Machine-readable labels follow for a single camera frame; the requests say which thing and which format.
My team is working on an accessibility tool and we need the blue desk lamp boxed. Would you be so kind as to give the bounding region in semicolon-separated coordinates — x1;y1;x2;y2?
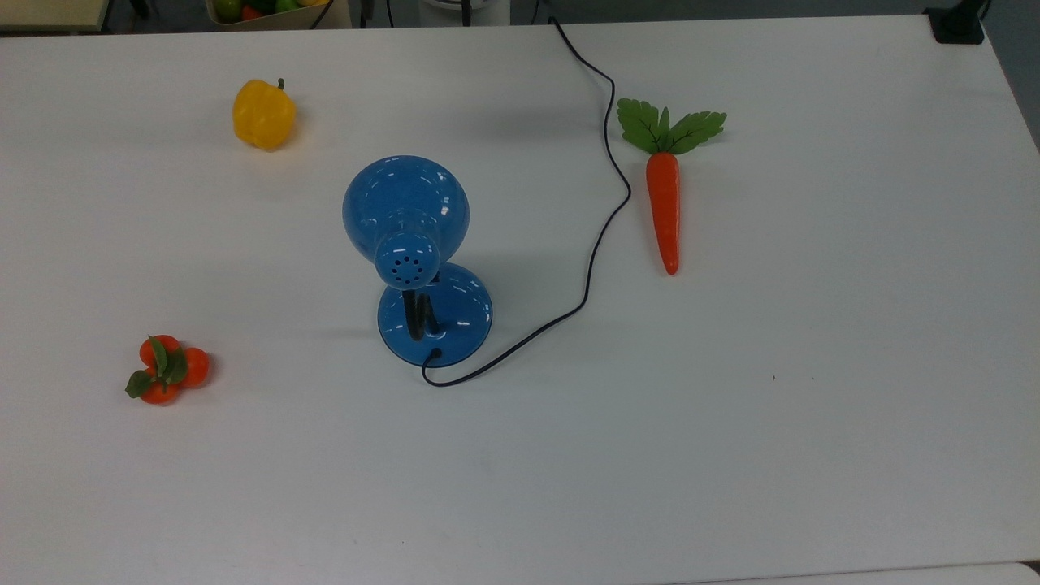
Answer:
342;154;494;368

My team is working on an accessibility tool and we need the orange toy carrot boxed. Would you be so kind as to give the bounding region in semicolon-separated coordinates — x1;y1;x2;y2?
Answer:
617;97;727;276

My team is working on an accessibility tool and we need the yellow toy bell pepper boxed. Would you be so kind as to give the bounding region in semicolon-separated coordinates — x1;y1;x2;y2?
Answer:
232;78;297;152

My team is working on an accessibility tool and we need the toy orange cluster with leaves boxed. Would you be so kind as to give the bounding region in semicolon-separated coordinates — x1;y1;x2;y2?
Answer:
124;334;211;405

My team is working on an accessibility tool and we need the beige fruit basket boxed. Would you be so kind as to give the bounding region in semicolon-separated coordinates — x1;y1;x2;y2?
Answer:
205;0;351;32

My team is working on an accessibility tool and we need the black table clamp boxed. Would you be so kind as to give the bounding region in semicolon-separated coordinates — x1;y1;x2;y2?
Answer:
925;0;990;46

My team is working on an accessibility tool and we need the wooden side table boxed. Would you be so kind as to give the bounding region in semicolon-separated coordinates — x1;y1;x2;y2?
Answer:
0;0;111;34

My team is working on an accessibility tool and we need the black lamp power cable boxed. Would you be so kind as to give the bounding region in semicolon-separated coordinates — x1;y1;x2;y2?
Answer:
421;16;632;388

